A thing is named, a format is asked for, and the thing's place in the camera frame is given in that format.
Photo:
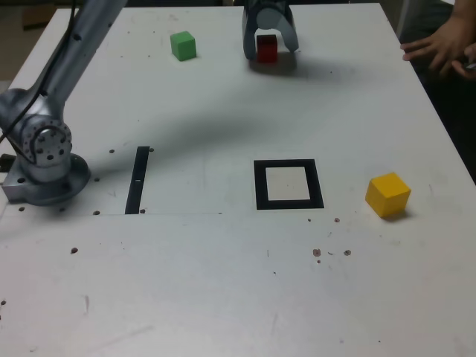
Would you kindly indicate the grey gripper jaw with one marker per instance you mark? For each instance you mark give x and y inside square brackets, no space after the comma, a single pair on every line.
[286,29]

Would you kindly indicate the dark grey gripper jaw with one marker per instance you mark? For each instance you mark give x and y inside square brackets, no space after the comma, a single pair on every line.
[250,41]

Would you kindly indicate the red cube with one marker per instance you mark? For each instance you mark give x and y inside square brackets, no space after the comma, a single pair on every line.
[267,50]

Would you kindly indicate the green cube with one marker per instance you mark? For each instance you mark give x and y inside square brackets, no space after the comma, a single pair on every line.
[183,46]

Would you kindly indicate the silver handheld device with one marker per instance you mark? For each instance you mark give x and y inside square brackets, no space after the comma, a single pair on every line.
[471,66]

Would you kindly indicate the yellow cube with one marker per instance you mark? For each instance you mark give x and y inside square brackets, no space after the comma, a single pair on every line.
[386,193]

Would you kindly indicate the person's forearm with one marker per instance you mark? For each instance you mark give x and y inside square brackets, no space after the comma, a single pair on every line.
[466,7]

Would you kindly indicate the black tape square outline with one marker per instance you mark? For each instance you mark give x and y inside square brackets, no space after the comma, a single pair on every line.
[260,186]

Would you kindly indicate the person's hand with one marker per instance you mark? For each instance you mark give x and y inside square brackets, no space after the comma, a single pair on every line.
[450,41]

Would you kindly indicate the person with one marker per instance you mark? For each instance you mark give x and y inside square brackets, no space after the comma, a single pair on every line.
[420,18]

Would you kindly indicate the black tape strip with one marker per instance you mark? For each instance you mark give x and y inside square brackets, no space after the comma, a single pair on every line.
[135,178]

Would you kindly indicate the brown cardboard box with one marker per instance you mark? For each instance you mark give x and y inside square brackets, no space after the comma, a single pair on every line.
[37,18]

